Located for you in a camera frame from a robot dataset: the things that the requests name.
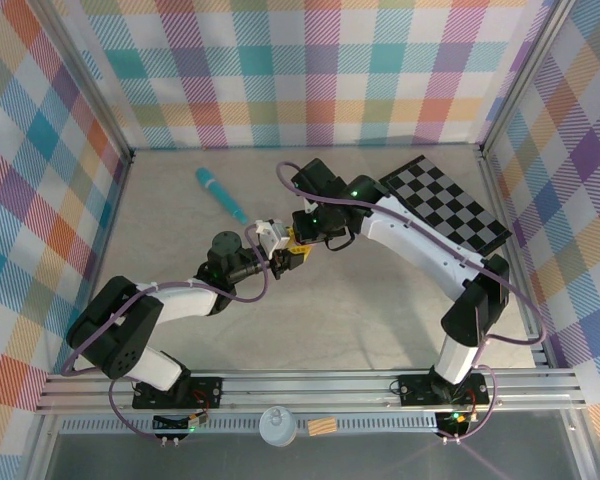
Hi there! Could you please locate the teal pen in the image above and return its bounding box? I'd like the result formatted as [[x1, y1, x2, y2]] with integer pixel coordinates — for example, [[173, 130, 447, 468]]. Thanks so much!
[[194, 167, 250, 225]]

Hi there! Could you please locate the black grey chessboard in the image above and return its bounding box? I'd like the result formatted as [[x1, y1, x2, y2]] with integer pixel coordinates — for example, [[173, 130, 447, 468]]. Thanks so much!
[[382, 154, 512, 254]]

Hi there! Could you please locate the small electronics board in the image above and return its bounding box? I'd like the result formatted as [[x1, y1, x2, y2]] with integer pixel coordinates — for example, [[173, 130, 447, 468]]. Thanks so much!
[[435, 409, 481, 435], [152, 410, 212, 432]]

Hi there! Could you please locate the white round cup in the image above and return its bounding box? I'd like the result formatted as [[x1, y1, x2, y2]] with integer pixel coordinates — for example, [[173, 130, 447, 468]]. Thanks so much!
[[258, 405, 298, 448]]

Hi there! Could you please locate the thin black cable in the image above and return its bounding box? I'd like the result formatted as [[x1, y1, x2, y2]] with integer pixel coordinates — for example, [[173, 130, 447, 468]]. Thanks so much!
[[324, 230, 357, 252]]

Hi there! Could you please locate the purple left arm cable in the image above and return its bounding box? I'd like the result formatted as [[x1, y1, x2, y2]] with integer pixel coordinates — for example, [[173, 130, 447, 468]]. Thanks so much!
[[59, 223, 274, 444]]

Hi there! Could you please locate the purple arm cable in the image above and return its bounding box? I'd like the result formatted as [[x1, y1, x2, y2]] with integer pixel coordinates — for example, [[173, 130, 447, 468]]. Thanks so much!
[[59, 223, 274, 444], [275, 160, 549, 444]]

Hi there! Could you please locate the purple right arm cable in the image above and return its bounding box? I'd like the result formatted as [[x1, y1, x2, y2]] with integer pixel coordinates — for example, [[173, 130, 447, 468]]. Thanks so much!
[[275, 160, 549, 444]]

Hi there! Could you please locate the aluminium side rail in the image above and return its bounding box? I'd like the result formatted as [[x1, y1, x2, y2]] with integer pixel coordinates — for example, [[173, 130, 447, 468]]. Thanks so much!
[[82, 154, 134, 321], [479, 149, 551, 371]]

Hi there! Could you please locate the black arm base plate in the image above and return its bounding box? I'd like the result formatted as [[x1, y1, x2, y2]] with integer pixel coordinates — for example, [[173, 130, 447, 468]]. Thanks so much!
[[397, 372, 492, 407], [131, 375, 225, 410]]

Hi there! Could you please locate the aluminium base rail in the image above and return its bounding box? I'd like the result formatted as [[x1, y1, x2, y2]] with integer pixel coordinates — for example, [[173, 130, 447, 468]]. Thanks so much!
[[34, 369, 587, 414]]

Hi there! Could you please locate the perforated metal cable duct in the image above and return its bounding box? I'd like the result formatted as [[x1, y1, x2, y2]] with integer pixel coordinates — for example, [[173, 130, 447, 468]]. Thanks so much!
[[59, 417, 446, 437]]

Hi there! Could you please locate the aluminium frame post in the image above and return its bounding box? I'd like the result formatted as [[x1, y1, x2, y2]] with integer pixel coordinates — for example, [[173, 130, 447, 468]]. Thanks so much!
[[32, 0, 134, 161], [478, 0, 581, 154]]

